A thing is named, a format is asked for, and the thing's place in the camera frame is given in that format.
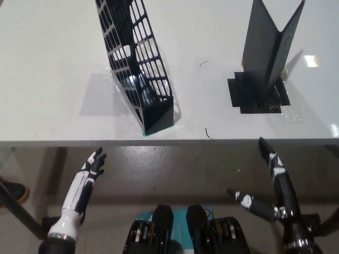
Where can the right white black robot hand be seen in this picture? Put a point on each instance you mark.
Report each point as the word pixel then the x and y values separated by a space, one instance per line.
pixel 284 190

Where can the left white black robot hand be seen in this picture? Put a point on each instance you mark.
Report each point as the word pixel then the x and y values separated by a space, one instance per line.
pixel 76 193

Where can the black hardcover notebook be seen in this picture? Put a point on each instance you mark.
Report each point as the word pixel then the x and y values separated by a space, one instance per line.
pixel 260 53

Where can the black mesh file shelf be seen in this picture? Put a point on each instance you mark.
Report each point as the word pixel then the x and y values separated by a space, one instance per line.
pixel 156 112

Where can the black metal table leg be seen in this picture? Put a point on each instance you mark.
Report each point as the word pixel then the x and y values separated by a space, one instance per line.
pixel 23 211

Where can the black shoe with tan sole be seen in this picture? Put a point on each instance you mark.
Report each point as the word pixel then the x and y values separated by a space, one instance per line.
pixel 14 190

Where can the teal tape strip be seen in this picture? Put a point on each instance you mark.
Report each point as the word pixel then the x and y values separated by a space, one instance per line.
pixel 146 134

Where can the left black ribbed body block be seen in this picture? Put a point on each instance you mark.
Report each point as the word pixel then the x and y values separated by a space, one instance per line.
pixel 161 230

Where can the black ribbed body block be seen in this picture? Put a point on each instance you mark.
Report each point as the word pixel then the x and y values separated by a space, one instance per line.
pixel 161 230
pixel 198 227

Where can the right black ribbed body block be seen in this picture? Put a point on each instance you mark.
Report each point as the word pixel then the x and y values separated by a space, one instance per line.
pixel 198 227

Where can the black tape patch on table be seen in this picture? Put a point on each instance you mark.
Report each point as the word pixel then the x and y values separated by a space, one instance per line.
pixel 243 91

